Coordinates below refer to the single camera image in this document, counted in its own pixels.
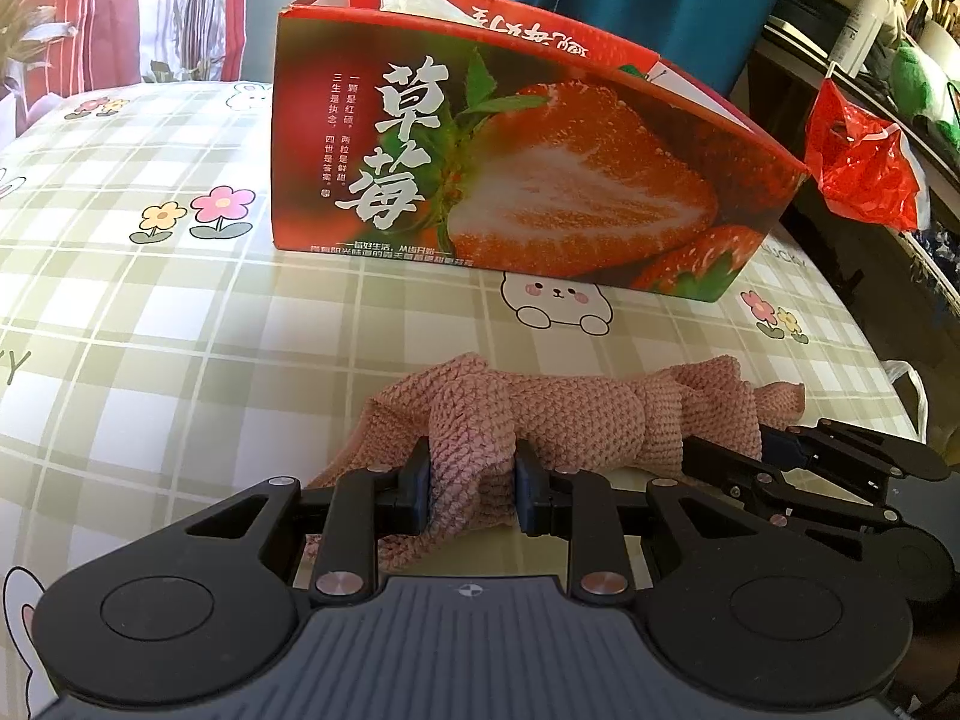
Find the pink knitted cloth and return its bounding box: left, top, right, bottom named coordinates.
left=313, top=353, right=805, bottom=571

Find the white plastic bag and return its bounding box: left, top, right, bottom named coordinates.
left=882, top=359, right=929, bottom=442

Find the dark wooden shelf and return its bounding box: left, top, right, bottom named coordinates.
left=736, top=20, right=958, bottom=439

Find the checked bunny tablecloth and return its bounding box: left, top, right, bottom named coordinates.
left=2, top=83, right=913, bottom=718

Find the red plastic bag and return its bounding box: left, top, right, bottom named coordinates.
left=804, top=78, right=931, bottom=232

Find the red strawberry cardboard box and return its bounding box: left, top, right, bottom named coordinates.
left=270, top=0, right=807, bottom=301

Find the white tube bottle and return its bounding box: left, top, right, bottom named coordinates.
left=827, top=0, right=890, bottom=78

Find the potted green plant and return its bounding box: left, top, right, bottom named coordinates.
left=0, top=0, right=76, bottom=96

